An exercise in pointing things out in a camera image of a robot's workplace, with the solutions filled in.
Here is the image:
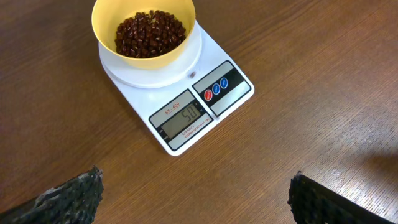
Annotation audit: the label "yellow plastic bowl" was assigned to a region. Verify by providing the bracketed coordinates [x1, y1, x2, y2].
[91, 0, 196, 70]

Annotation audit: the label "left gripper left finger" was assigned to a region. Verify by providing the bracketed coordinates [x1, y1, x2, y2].
[1, 166, 104, 224]

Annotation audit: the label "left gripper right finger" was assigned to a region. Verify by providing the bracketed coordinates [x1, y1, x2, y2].
[287, 172, 393, 224]

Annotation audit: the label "red beans in bowl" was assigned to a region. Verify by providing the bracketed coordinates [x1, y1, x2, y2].
[114, 10, 186, 58]

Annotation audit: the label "white digital kitchen scale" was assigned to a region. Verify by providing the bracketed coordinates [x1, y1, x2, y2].
[98, 24, 254, 156]

